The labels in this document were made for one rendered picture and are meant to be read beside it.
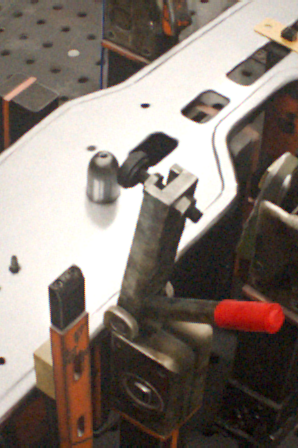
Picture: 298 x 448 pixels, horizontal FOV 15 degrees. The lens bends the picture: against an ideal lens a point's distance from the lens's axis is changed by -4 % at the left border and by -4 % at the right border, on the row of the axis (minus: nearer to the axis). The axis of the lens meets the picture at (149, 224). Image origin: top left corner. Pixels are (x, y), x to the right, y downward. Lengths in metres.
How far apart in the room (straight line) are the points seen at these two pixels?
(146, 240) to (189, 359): 0.13
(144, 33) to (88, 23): 0.48
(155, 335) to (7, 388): 0.14
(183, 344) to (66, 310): 0.17
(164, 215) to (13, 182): 0.33
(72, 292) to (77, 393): 0.12
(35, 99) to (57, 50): 0.54
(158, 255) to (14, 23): 1.03
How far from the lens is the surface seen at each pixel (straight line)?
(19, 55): 1.74
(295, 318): 1.06
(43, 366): 0.89
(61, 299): 0.76
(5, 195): 1.09
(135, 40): 1.34
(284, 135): 1.38
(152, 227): 0.81
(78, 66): 1.71
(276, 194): 0.99
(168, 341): 0.91
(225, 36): 1.29
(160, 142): 1.22
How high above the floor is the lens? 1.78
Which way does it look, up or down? 47 degrees down
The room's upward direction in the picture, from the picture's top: 3 degrees clockwise
